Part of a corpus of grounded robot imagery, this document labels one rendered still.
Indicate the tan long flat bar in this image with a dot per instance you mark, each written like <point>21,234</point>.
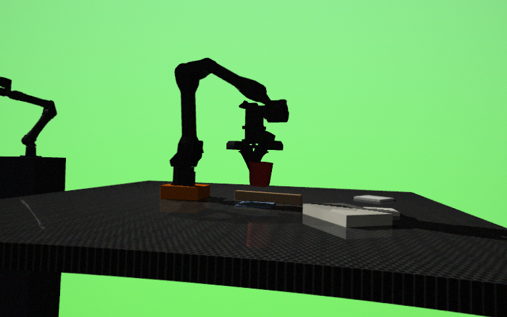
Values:
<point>269,197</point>

